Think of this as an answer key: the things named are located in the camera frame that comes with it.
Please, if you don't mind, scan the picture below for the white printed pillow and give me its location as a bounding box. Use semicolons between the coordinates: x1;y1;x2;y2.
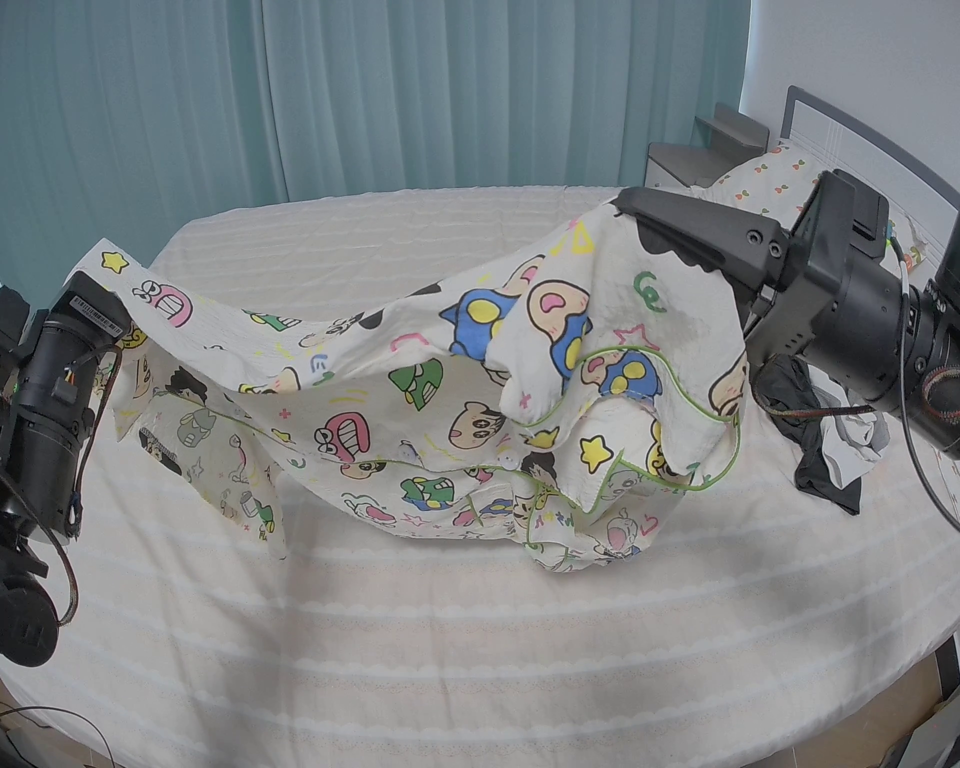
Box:
705;138;942;279

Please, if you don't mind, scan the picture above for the blue-green curtain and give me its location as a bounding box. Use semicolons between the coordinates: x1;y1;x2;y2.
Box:
0;0;290;290
262;0;753;205

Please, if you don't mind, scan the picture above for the grey bedside table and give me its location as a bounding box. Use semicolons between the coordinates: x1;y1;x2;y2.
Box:
645;102;771;189

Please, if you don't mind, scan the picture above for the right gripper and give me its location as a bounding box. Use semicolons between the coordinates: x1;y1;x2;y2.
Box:
615;171;910;410

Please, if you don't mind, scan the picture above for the pile of clothes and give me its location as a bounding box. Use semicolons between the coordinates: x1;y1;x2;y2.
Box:
753;352;894;519

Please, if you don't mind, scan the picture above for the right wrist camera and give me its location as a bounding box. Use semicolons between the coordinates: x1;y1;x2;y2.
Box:
851;183;894;246

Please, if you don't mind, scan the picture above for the bed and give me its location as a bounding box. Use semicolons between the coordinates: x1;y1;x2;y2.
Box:
0;84;960;768

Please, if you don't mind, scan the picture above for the white printed pyjama top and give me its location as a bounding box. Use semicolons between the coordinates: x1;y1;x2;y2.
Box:
75;201;753;580

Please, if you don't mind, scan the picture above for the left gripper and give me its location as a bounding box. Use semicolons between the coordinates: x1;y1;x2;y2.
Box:
16;271;134;427

